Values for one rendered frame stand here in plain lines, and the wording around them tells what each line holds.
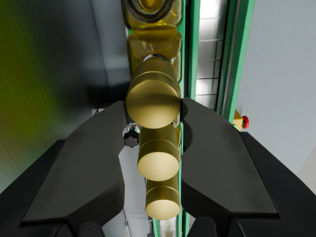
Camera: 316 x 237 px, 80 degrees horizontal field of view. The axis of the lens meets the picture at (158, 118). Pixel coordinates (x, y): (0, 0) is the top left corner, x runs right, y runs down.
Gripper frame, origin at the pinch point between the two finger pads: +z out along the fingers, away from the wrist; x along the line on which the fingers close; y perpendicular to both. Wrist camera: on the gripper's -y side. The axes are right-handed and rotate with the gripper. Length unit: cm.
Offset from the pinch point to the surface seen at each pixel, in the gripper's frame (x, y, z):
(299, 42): 37, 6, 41
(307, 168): 134, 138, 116
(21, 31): -11.9, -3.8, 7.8
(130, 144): -5.5, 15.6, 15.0
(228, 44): 12.9, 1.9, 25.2
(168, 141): 0.9, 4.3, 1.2
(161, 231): -2, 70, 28
